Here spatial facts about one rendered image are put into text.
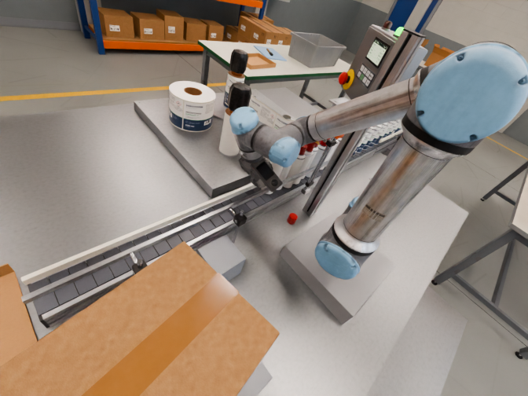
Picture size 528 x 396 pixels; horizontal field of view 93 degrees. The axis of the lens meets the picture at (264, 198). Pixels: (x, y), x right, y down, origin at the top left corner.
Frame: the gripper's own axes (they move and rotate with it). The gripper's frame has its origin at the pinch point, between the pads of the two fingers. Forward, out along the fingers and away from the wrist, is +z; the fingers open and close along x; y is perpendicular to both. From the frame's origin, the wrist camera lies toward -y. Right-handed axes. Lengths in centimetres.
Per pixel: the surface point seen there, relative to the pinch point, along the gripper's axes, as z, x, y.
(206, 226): -8.5, 25.7, -1.8
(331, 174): -3.5, -19.1, -15.1
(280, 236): 7.4, 8.1, -16.2
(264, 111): 3.1, -25.6, 30.6
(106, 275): -23, 51, -2
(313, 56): 93, -157, 123
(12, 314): -28, 70, 2
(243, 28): 177, -221, 347
